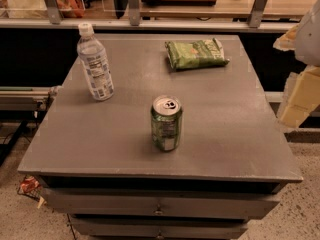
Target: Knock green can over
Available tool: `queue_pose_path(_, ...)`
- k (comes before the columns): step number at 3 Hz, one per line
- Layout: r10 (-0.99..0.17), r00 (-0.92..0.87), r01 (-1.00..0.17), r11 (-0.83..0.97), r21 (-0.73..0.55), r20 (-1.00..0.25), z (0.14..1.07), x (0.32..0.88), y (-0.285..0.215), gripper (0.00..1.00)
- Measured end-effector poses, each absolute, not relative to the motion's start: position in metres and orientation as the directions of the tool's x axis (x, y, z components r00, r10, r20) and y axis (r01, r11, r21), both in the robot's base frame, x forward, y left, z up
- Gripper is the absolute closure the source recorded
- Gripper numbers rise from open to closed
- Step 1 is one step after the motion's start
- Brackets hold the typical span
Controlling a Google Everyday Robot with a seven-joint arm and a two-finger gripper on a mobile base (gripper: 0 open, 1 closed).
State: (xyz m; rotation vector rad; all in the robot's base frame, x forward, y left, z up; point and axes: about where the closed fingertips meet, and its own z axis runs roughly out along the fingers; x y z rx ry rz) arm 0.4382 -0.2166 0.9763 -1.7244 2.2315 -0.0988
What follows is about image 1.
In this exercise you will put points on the clear plastic water bottle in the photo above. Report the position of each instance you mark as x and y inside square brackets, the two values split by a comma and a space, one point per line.
[94, 59]

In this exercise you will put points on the grey drawer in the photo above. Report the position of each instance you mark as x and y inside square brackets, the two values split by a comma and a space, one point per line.
[159, 229]
[152, 203]

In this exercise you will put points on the lower grey drawer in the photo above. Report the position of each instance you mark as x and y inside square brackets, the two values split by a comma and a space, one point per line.
[159, 229]

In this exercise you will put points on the orange snack bag behind glass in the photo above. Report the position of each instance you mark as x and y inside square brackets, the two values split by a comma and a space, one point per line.
[71, 8]

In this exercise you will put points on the upper grey drawer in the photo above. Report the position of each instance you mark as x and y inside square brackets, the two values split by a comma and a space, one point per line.
[152, 203]

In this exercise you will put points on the metal rail on left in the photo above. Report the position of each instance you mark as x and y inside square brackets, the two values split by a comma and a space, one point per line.
[27, 98]

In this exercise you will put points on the wire basket with snacks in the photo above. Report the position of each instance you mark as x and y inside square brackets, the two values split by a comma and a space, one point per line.
[31, 188]

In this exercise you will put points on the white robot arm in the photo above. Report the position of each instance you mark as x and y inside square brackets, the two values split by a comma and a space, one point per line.
[304, 38]

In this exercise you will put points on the green chip bag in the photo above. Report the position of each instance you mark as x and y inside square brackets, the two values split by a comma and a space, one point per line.
[197, 54]

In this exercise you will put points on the grey drawer cabinet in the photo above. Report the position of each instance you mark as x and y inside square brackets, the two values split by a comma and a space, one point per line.
[173, 155]

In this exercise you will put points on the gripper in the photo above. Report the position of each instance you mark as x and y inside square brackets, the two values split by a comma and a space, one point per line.
[309, 41]

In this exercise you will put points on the green soda can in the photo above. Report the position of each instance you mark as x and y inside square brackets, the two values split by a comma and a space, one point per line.
[166, 121]

